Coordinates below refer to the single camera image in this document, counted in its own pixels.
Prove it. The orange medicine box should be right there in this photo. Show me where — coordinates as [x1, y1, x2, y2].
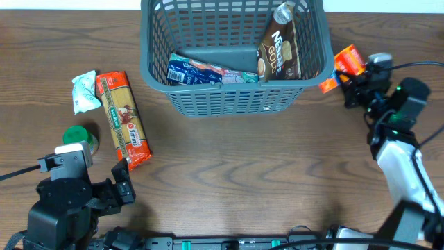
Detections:
[318, 44, 366, 94]

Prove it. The orange spaghetti packet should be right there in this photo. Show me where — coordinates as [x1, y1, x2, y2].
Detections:
[96, 72, 152, 170]

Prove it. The green lid spice jar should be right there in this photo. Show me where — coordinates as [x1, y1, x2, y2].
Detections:
[62, 126, 99, 155]

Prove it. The white green sachet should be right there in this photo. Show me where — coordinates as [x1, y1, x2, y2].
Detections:
[72, 70, 101, 115]

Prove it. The brown Nescafe Gold pouch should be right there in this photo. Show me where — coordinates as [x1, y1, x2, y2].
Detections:
[257, 1, 301, 81]

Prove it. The blue Kleenex tissue pack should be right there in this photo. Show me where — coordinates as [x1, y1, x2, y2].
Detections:
[166, 53, 259, 85]

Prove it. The grey plastic basket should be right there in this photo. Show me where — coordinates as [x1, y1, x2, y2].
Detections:
[140, 0, 334, 117]

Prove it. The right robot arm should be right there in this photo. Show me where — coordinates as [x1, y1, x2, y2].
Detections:
[341, 73, 443, 249]

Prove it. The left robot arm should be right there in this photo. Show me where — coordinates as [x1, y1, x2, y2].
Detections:
[23, 151, 136, 249]

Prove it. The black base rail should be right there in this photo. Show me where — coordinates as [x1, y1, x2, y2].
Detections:
[87, 225, 416, 250]

